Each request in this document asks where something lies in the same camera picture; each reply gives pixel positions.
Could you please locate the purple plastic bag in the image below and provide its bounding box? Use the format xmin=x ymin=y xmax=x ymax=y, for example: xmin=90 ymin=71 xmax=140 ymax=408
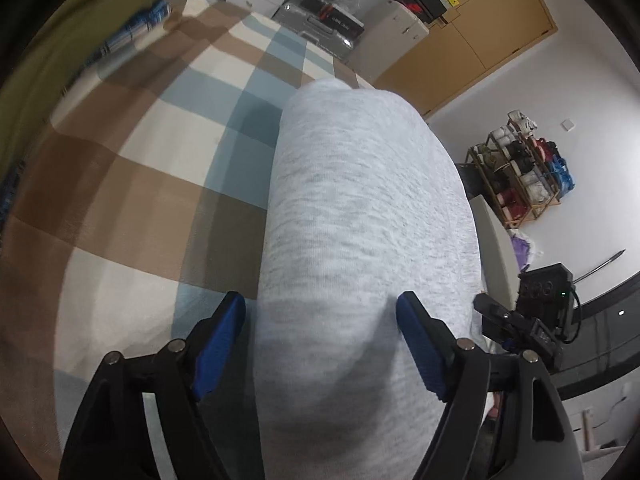
xmin=508 ymin=229 xmax=542 ymax=271

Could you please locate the black box on suitcase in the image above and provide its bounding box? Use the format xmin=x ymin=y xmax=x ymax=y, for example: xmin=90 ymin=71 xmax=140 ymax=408
xmin=300 ymin=0 xmax=364 ymax=40

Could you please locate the white small cabinet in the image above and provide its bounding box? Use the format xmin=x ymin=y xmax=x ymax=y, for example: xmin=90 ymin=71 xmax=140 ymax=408
xmin=345 ymin=0 xmax=430 ymax=82

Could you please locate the light grey sweatshirt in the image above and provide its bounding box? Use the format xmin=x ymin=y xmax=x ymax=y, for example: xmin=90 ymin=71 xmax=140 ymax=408
xmin=254 ymin=78 xmax=482 ymax=479

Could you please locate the grey bed footboard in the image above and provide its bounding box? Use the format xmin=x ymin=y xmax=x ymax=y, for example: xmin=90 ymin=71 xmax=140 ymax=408
xmin=470 ymin=195 xmax=520 ymax=311

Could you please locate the silver aluminium suitcase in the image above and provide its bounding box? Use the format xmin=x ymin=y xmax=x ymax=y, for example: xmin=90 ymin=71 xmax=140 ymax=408
xmin=272 ymin=2 xmax=355 ymax=60

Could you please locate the checkered bed sheet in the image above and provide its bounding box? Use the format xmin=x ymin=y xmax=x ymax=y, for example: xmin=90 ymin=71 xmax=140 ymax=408
xmin=1 ymin=0 xmax=366 ymax=479

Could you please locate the wooden door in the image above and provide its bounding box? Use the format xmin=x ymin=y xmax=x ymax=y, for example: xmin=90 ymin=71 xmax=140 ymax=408
xmin=373 ymin=0 xmax=558 ymax=117

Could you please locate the wooden shoe rack with shoes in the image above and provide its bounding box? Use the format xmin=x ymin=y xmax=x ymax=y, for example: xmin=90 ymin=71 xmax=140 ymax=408
xmin=458 ymin=110 xmax=575 ymax=229

